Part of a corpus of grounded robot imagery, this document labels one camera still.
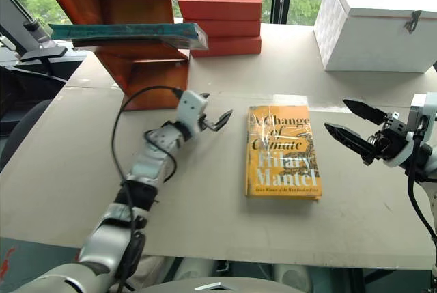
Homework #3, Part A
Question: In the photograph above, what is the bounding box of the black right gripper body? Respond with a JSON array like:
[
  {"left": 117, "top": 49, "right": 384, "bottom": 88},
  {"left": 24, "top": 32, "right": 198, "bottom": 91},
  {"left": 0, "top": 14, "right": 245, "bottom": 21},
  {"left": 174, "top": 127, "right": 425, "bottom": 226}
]
[{"left": 367, "top": 111, "right": 416, "bottom": 163}]

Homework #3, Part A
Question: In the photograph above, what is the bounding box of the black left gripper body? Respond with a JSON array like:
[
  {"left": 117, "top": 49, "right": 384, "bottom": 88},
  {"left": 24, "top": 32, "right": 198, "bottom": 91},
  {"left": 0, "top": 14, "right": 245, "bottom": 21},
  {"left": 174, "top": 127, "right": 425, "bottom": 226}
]
[{"left": 196, "top": 113, "right": 216, "bottom": 133}]

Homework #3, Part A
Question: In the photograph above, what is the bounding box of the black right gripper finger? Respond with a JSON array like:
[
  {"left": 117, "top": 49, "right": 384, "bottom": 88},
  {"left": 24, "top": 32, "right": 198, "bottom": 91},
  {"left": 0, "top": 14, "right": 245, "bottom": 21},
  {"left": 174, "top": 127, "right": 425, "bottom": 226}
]
[
  {"left": 323, "top": 122, "right": 373, "bottom": 165},
  {"left": 342, "top": 98, "right": 389, "bottom": 126}
]

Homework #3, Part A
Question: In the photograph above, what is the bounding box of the yellow hardcover book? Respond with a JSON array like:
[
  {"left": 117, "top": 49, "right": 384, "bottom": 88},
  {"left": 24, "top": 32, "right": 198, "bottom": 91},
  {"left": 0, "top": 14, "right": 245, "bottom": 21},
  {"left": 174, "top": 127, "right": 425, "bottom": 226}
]
[{"left": 244, "top": 104, "right": 324, "bottom": 201}]

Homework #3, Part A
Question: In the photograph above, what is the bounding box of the teal wrapped book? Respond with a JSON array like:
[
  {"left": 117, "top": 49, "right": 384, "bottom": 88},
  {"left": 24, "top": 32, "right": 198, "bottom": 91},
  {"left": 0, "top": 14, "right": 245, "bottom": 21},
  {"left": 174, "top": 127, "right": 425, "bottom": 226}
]
[{"left": 47, "top": 22, "right": 210, "bottom": 51}]

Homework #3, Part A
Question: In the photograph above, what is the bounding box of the reddish wooden bookshelf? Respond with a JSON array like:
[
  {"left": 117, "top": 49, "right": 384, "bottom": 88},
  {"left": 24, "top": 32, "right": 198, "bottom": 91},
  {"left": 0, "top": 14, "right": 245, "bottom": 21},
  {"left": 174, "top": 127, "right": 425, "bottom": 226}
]
[{"left": 32, "top": 0, "right": 191, "bottom": 112}]

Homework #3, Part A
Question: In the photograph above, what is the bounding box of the thin red box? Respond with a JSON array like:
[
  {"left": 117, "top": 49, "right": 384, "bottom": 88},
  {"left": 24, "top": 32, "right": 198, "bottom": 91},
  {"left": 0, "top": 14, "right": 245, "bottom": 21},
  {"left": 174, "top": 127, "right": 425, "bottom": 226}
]
[
  {"left": 188, "top": 35, "right": 263, "bottom": 59},
  {"left": 182, "top": 17, "right": 262, "bottom": 39}
]

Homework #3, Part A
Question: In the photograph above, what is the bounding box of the white wooden chest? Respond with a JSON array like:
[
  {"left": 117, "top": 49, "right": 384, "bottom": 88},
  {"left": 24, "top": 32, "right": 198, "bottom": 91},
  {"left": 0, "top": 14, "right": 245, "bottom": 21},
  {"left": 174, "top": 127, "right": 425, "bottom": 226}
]
[{"left": 313, "top": 0, "right": 437, "bottom": 74}]

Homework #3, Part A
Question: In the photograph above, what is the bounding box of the metal chest latch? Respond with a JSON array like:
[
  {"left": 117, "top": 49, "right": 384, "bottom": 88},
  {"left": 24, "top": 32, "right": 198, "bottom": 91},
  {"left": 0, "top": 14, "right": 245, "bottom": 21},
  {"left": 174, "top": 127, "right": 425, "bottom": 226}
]
[{"left": 404, "top": 10, "right": 423, "bottom": 35}]

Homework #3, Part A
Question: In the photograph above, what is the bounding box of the black desk clamp stand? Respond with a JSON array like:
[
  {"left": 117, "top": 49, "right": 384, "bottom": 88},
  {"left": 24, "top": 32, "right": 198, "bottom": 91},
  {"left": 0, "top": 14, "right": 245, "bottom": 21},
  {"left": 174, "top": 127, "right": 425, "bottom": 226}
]
[{"left": 18, "top": 18, "right": 68, "bottom": 64}]

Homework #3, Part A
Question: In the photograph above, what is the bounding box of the black office chair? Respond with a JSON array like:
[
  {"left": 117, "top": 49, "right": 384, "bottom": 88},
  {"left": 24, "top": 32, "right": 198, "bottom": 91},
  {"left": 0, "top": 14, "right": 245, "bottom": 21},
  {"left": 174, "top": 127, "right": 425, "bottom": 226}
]
[{"left": 0, "top": 66, "right": 68, "bottom": 173}]

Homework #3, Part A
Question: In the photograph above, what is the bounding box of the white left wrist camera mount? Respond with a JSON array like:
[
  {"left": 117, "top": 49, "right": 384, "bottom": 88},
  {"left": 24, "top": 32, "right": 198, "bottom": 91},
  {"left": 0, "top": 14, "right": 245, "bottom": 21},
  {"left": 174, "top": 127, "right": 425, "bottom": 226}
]
[{"left": 175, "top": 90, "right": 210, "bottom": 135}]

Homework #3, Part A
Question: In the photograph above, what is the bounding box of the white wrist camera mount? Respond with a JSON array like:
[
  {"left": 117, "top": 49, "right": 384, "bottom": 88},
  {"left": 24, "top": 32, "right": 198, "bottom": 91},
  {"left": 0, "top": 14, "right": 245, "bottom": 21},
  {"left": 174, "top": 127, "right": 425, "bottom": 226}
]
[
  {"left": 175, "top": 90, "right": 210, "bottom": 135},
  {"left": 382, "top": 92, "right": 437, "bottom": 168}
]

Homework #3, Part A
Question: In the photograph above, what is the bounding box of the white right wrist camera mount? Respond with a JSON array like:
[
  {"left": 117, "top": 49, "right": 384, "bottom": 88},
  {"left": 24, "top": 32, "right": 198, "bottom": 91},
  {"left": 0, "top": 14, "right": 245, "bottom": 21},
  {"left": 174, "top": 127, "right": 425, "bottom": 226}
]
[{"left": 382, "top": 92, "right": 437, "bottom": 168}]

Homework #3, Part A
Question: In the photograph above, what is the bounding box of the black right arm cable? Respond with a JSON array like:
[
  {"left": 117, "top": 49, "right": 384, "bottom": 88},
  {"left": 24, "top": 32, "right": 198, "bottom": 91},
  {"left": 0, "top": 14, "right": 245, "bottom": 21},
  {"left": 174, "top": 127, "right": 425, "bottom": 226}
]
[{"left": 406, "top": 125, "right": 437, "bottom": 240}]

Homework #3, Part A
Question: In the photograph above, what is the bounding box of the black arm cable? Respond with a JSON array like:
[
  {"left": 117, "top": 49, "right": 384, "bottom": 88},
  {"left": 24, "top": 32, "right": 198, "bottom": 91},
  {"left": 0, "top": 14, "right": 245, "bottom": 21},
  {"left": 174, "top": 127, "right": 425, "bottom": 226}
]
[
  {"left": 111, "top": 85, "right": 184, "bottom": 290},
  {"left": 406, "top": 125, "right": 437, "bottom": 240}
]

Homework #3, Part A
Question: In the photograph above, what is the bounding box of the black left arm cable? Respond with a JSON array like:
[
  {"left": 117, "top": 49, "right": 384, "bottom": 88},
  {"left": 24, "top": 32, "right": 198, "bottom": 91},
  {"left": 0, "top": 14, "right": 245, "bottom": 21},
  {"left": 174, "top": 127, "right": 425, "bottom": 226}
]
[{"left": 111, "top": 85, "right": 184, "bottom": 290}]

